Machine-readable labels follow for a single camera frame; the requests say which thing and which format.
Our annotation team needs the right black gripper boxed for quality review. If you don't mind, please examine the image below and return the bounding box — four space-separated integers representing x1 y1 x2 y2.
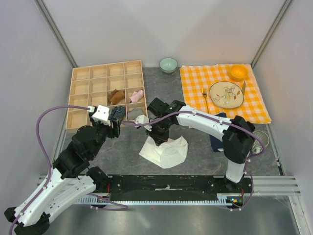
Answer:
146 117 171 146

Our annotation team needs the white cloth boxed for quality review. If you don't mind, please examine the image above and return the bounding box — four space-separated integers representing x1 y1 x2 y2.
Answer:
139 136 188 169

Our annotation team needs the brown underwear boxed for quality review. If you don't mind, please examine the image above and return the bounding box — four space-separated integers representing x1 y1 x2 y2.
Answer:
108 89 125 105

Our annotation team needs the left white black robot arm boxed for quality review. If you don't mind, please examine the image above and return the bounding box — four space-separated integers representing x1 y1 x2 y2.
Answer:
4 117 121 235

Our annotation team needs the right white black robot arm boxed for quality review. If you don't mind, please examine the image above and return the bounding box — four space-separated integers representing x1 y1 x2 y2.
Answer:
146 98 256 193

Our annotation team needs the navy blue underwear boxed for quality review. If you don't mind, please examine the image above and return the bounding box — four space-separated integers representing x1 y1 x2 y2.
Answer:
210 125 224 152

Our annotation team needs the striped dark rolled cloth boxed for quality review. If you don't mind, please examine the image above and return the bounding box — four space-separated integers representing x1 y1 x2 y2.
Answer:
109 106 126 121

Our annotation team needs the grey rolled cloth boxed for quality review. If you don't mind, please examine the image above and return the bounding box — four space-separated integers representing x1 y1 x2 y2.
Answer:
127 108 144 120

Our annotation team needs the pink rolled cloth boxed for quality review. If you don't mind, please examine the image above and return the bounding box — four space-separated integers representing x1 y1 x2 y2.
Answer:
130 90 144 103

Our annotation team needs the wooden compartment tray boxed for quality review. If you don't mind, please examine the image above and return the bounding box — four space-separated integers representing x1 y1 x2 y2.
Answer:
66 60 147 133

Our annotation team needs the gold fork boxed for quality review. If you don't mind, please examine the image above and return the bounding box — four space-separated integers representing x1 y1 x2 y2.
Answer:
201 88 209 113

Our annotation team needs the orange checkered tablecloth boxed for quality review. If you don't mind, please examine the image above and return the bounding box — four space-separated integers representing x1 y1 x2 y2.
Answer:
180 64 271 124

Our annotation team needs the teal ceramic bowl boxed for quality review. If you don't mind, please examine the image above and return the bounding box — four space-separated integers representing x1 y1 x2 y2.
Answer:
159 58 178 73

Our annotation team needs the beige decorated plate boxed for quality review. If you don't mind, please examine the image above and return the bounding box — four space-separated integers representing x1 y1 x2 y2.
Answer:
209 81 244 109

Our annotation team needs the gold knife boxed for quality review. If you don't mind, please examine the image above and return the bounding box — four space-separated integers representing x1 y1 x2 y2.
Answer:
241 81 246 95

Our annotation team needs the orange bowl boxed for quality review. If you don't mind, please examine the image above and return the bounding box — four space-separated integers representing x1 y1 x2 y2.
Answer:
229 64 248 81

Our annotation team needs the grey ribbed cup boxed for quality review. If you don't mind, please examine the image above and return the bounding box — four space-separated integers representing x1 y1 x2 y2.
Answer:
251 130 269 154

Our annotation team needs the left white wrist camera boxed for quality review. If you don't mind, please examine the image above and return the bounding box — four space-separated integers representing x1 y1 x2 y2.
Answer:
88 104 111 127

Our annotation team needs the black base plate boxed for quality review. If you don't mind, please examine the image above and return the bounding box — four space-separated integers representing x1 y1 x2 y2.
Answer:
96 175 252 202

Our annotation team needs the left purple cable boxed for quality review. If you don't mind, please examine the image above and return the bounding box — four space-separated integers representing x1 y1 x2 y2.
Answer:
8 105 129 235

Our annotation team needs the purple cable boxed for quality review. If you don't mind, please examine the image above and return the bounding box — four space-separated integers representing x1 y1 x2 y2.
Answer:
8 105 129 235
121 111 267 212

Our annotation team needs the grey cable duct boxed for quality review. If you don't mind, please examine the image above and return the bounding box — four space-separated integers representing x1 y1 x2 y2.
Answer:
74 195 240 206

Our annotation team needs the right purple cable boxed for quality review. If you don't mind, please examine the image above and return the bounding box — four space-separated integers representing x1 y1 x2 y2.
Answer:
121 111 267 212

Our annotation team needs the aluminium frame rail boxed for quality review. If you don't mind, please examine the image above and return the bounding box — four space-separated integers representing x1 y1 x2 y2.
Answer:
36 174 301 195

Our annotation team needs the left aluminium corner post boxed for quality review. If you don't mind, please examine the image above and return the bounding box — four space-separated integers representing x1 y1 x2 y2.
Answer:
34 0 78 68

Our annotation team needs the aluminium corner post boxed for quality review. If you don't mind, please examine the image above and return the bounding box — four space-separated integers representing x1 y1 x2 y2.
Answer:
34 0 78 68
250 0 294 68

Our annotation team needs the right aluminium corner post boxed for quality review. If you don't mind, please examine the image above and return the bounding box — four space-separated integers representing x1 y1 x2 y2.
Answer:
250 0 294 68

